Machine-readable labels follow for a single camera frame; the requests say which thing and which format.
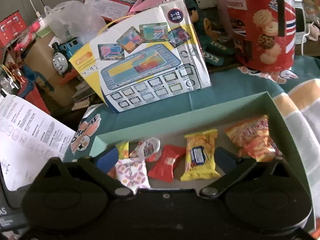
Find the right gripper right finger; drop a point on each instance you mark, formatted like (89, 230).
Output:
(234, 167)

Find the yellow green long packet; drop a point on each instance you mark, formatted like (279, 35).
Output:
(123, 149)

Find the mint green cardboard box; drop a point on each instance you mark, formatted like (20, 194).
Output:
(272, 202)

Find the white plastic bag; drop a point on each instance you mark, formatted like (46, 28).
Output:
(74, 19)

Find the patterned teal grey blanket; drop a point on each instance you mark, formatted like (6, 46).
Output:
(296, 99)

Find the white instruction sheet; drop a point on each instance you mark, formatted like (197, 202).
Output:
(29, 138)

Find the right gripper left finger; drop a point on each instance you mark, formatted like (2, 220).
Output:
(98, 167)

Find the yellow blue toy box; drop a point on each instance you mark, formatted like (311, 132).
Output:
(147, 57)

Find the clear plastic jelly cup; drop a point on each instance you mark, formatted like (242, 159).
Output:
(149, 150)

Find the blue toy train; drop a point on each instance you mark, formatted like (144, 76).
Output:
(63, 53)

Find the long salmon red packet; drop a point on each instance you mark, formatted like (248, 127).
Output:
(112, 173)

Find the orange noodle snack packet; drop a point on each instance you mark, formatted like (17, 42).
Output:
(252, 136)

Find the red cookie tin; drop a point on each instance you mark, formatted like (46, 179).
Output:
(264, 33)

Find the pink floral white packet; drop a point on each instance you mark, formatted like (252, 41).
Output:
(132, 173)

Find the stack of books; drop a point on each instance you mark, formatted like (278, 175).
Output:
(82, 96)

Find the yellow biscuit packet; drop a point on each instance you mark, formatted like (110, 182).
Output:
(199, 158)

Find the small red packet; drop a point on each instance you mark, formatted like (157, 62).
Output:
(165, 165)

